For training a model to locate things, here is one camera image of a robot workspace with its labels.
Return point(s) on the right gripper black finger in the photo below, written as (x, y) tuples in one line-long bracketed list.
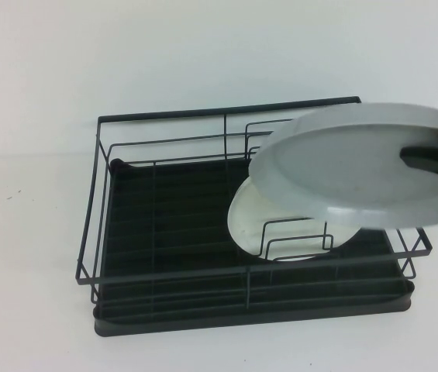
[(435, 159)]

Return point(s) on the grey round plate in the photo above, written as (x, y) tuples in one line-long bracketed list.
[(339, 174)]

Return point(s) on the white round plate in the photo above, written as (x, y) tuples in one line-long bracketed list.
[(249, 217)]

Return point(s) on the black plastic drip tray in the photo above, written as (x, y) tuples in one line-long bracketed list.
[(242, 329)]

